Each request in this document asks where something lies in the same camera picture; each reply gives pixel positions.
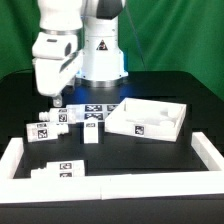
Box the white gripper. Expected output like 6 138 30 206
35 51 83 107

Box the white square table top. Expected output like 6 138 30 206
105 98 187 142

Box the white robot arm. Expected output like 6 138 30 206
32 0 128 107

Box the white marker sheet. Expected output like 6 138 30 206
67 104 117 122

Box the white U-shaped fence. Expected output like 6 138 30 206
0 138 224 204

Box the green backdrop curtain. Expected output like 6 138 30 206
0 0 224 100

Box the black cable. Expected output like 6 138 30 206
0 68 34 81

